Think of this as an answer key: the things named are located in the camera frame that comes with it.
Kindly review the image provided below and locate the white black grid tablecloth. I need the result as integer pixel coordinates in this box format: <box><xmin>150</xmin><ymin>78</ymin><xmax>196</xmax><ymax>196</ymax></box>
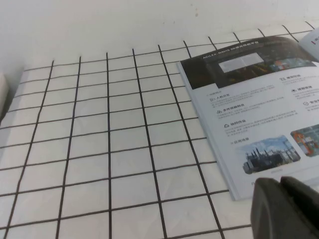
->
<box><xmin>0</xmin><ymin>19</ymin><xmax>319</xmax><ymax>239</ymax></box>

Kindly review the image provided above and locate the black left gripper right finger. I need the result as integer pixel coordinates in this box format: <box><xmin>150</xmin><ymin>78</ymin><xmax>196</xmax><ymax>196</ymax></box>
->
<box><xmin>281</xmin><ymin>176</ymin><xmax>319</xmax><ymax>239</ymax></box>

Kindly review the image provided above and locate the photo brochure book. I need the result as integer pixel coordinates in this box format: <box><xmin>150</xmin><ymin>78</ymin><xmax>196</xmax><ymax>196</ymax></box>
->
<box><xmin>176</xmin><ymin>27</ymin><xmax>319</xmax><ymax>202</ymax></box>

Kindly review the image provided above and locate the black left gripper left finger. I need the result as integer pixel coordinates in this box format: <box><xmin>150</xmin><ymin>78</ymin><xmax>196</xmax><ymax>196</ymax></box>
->
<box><xmin>250</xmin><ymin>177</ymin><xmax>316</xmax><ymax>239</ymax></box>

